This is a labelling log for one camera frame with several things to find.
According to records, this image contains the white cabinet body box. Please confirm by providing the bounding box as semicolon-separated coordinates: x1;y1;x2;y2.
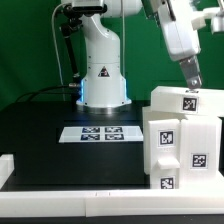
142;106;222;189

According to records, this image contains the white cable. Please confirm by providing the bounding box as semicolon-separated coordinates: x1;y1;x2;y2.
51;1;73;101

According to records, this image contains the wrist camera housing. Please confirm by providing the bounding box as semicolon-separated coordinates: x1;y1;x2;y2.
191;7;224;34

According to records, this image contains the small white box part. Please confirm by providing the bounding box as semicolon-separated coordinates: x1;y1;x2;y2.
151;86;224;117

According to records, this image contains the white marker base plate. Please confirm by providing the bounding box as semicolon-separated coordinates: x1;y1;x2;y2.
59;126;143;143

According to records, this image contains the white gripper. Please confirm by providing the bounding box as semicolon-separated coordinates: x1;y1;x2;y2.
147;0;202;89

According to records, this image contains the white U-shaped frame fence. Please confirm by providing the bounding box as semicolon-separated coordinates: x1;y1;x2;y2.
0;154;224;218

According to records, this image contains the small white door part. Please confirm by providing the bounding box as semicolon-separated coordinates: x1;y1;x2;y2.
148;119;180;190

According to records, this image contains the black cable on table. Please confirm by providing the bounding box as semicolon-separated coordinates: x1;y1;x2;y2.
15;84;83;104

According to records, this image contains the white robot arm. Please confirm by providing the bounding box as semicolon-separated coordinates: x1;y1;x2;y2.
61;0;202;114

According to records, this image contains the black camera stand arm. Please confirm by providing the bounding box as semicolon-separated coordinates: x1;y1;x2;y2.
60;5;82;84

